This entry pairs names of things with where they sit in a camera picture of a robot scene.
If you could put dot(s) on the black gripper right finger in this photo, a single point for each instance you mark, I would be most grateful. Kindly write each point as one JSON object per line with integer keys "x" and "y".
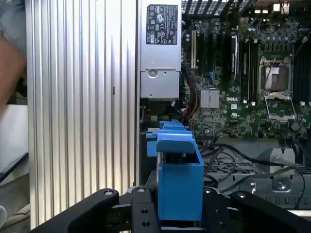
{"x": 255, "y": 213}

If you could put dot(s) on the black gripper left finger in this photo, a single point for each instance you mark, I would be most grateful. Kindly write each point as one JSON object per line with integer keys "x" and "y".
{"x": 102, "y": 213}

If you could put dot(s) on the hard disk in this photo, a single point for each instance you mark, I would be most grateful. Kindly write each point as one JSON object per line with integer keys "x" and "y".
{"x": 179, "y": 189}

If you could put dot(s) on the black RAM slot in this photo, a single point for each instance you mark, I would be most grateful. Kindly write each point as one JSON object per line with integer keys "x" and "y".
{"x": 301, "y": 72}
{"x": 296, "y": 72}
{"x": 309, "y": 72}
{"x": 248, "y": 72}
{"x": 305, "y": 72}
{"x": 256, "y": 72}
{"x": 243, "y": 72}
{"x": 252, "y": 72}

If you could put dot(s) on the black expansion slot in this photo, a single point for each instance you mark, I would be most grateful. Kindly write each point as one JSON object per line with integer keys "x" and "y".
{"x": 201, "y": 51}
{"x": 210, "y": 53}

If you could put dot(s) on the white expansion slot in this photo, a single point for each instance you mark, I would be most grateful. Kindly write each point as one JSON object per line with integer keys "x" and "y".
{"x": 193, "y": 48}

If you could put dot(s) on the perforated metal drive cage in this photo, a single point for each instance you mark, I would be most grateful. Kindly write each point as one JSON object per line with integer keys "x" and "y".
{"x": 281, "y": 187}

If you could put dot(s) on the green motherboard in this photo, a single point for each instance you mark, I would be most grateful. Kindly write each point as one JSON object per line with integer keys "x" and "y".
{"x": 218, "y": 116}

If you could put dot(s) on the silver finned heat sink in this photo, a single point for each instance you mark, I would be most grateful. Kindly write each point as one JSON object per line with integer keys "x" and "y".
{"x": 210, "y": 98}

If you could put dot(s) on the CPU socket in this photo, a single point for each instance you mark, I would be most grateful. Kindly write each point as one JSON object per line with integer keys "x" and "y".
{"x": 277, "y": 80}

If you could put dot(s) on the thin metal locking lever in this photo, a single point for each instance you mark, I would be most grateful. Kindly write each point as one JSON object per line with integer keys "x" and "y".
{"x": 269, "y": 71}

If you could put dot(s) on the silver power supply unit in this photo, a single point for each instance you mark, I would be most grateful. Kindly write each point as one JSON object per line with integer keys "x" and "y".
{"x": 160, "y": 60}

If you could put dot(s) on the black and silver PC case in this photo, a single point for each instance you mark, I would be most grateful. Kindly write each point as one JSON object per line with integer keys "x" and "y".
{"x": 137, "y": 48}

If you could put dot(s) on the person's pale shirt sleeve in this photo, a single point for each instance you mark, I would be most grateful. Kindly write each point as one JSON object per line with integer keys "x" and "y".
{"x": 12, "y": 17}

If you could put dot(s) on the metal socket cover frame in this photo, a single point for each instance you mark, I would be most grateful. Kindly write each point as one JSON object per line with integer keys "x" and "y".
{"x": 278, "y": 96}

